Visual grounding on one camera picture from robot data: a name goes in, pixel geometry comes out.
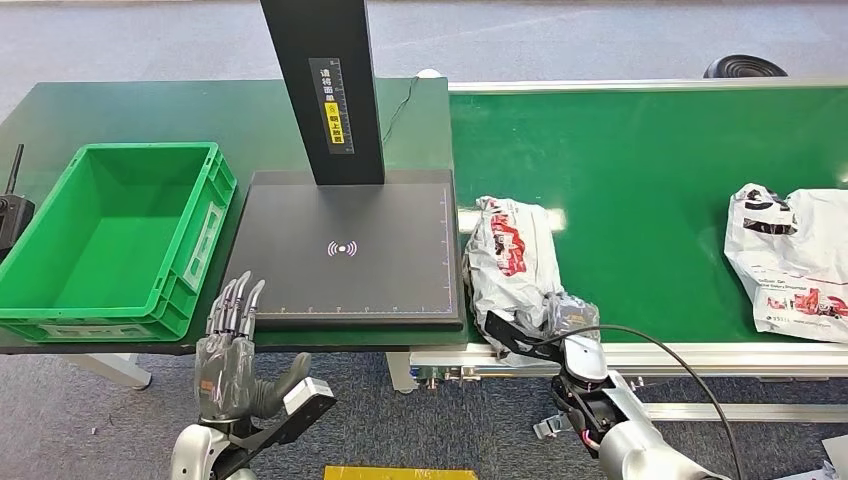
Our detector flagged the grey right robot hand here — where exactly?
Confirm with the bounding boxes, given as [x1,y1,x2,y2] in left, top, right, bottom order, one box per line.
[539,291,602,346]

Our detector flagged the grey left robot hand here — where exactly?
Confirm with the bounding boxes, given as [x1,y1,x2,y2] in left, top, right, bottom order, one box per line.
[193,270,313,423]

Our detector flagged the white package red print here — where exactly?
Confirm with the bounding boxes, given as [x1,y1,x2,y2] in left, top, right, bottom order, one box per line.
[462,195,602,367]

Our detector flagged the green conveyor belt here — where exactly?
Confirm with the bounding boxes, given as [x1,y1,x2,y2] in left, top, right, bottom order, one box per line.
[409,77,848,425]

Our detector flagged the black inbound scanner machine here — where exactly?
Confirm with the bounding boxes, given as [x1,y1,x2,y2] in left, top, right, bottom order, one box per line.
[221,0,466,333]

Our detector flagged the flat white package black print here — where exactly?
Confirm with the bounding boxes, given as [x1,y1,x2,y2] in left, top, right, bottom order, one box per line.
[723,182,848,344]

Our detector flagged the white table leg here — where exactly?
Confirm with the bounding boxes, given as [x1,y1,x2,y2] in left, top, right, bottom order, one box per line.
[61,352,153,391]
[385,351,420,395]

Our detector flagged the green plastic crate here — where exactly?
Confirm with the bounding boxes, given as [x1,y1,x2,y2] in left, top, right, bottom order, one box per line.
[0,141,238,344]

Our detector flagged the yellow flat sheet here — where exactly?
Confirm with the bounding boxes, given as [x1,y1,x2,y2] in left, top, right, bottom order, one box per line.
[322,465,479,480]

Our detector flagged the black handheld radio with antenna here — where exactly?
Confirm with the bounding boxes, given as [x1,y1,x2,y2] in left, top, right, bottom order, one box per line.
[0,143,36,264]

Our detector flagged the white paper sheet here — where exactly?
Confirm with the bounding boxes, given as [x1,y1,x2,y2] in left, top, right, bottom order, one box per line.
[773,433,848,480]

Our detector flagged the black ribbed round disc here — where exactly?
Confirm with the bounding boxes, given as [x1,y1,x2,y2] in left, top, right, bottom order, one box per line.
[702,54,790,80]

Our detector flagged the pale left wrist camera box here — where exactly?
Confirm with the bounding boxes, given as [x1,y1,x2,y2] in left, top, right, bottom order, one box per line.
[211,376,338,480]

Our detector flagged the metal conveyor foot bracket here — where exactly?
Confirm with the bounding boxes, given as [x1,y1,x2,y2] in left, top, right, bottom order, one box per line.
[532,413,572,441]

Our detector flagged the thin black table cable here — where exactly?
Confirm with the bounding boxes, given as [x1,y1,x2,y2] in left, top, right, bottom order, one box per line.
[381,75,421,145]

